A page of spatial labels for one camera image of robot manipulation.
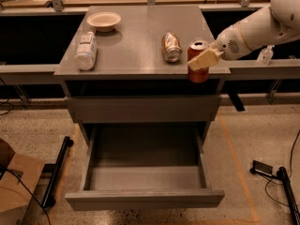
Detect cardboard box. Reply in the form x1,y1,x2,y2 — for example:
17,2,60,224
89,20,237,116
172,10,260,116
0,139,45,225

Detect black floor bar right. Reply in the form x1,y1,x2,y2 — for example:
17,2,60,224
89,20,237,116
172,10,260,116
277,167,300,225

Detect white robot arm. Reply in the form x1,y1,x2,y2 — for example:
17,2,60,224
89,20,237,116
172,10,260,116
187,0,300,71

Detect black cable right floor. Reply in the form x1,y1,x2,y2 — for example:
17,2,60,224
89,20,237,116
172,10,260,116
263,129,300,208

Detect grey metal rail frame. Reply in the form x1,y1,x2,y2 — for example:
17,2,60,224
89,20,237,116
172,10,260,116
0,2,300,86

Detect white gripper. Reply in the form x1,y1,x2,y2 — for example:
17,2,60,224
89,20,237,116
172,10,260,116
187,22,251,71

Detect closed grey top drawer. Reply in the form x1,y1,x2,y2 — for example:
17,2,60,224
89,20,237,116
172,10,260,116
65,96,221,123

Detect red coke can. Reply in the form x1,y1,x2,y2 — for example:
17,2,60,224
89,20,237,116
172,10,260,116
187,39,209,83

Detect small black floor device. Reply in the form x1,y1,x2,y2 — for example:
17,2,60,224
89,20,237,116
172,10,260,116
250,160,273,177

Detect clear sanitizer pump bottle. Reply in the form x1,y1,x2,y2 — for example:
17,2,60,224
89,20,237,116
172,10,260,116
256,45,274,66

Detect open grey middle drawer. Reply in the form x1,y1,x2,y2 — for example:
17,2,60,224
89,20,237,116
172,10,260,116
66,123,225,210

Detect black floor bar left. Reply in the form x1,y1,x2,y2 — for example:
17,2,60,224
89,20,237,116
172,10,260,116
41,136,74,208

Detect clear plastic water bottle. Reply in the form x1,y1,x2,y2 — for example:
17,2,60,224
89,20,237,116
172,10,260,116
75,32,97,70

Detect grey drawer cabinet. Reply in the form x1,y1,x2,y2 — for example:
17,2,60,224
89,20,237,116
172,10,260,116
55,6,224,141

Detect beige paper bowl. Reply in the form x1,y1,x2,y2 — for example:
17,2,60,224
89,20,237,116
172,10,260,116
87,12,121,32

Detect black floor bar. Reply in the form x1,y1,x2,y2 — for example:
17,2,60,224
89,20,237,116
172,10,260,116
41,136,74,208
277,167,300,225

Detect black cable over box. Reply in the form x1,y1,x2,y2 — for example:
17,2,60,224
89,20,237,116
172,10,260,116
0,164,52,225

